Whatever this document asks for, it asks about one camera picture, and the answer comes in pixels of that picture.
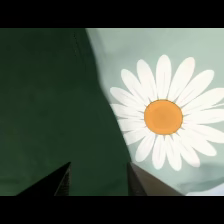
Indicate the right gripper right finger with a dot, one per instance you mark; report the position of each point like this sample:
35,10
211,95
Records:
146,183

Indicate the dark green T-shirt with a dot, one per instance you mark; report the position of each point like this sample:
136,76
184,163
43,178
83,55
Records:
50,110

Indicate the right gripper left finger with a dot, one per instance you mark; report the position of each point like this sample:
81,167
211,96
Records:
53,183

